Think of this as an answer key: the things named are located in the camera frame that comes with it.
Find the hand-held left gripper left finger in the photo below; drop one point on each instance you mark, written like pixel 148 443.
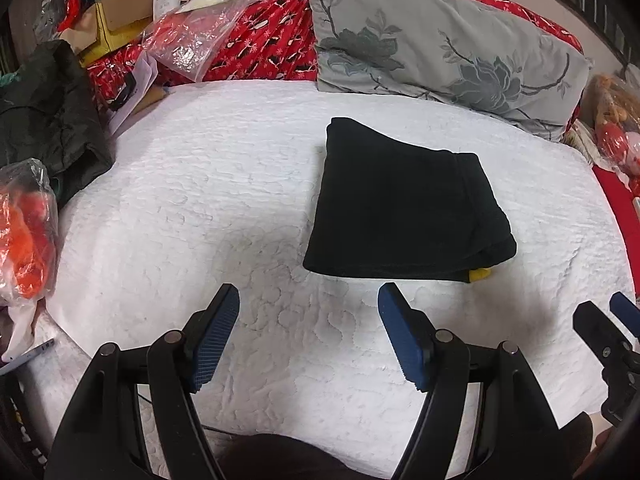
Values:
pixel 212 345

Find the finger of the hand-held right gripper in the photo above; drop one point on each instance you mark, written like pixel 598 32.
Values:
pixel 597 327
pixel 627 312

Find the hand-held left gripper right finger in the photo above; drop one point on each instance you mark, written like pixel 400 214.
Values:
pixel 402 340

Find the black pants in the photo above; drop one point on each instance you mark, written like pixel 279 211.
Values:
pixel 400 210

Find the white quilted blanket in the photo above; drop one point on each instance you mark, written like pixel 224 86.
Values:
pixel 200 210

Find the person's dark clothing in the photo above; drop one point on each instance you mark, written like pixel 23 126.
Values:
pixel 300 460

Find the plastic bag of plush toys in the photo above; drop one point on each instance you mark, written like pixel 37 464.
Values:
pixel 612 125

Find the orange item in plastic bag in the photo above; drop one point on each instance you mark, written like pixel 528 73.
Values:
pixel 25 240

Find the white papers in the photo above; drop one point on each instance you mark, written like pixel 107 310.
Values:
pixel 142 85

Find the dark green jacket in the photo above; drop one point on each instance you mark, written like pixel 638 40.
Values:
pixel 45 115

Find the red printed bed sheet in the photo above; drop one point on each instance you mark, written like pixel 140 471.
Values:
pixel 270 45

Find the grey floral pillow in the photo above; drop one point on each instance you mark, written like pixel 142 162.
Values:
pixel 425 35

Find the clear plastic bag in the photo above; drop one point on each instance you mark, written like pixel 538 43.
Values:
pixel 195 35

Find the yellow cardboard box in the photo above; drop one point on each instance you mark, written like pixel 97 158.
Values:
pixel 117 25

